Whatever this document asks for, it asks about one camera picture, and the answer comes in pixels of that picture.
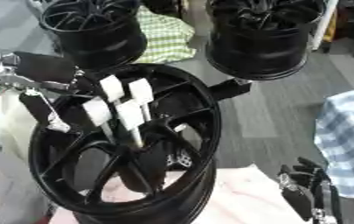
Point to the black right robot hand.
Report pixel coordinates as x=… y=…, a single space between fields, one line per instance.
x=302 y=189

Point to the black spoked wheel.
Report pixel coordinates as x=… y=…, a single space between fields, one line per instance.
x=195 y=116

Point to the black wheel rim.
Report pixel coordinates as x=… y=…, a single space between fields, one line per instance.
x=261 y=40
x=100 y=32

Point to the black wheel stand bracket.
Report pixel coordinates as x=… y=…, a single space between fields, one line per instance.
x=230 y=88

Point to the green white checked cloth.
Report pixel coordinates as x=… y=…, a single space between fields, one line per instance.
x=167 y=38

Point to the blue white checked cloth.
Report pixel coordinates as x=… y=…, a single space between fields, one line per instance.
x=345 y=143

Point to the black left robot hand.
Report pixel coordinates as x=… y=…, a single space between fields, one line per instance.
x=44 y=68

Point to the white pin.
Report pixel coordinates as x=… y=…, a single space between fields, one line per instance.
x=129 y=114
x=112 y=87
x=141 y=92
x=97 y=112

